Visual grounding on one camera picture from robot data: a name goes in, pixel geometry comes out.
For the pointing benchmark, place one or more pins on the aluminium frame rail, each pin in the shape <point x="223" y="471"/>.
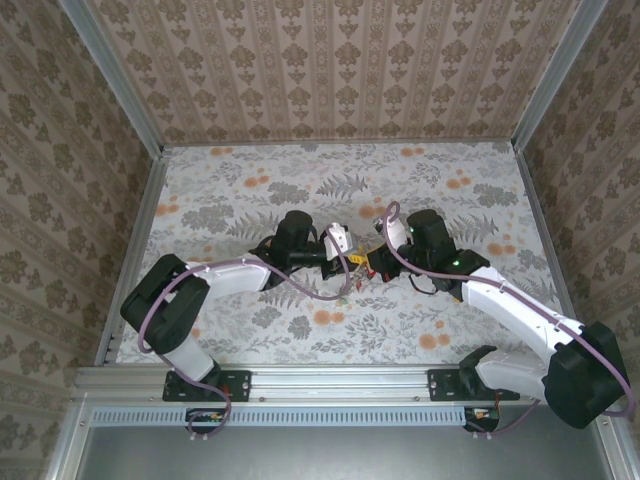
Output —
<point x="145" y="210"/>
<point x="340" y="385"/>
<point x="543" y="225"/>
<point x="616" y="455"/>
<point x="450" y="143"/>
<point x="65" y="445"/>

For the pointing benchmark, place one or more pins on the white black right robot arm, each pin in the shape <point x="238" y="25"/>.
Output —
<point x="515" y="310"/>

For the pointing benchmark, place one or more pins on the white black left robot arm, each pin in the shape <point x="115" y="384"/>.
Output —
<point x="230" y="280"/>

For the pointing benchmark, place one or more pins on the aluminium frame post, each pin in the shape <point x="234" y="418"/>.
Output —
<point x="112" y="75"/>
<point x="558" y="75"/>

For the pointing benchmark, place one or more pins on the grey metal panel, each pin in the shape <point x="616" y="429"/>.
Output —
<point x="325" y="455"/>

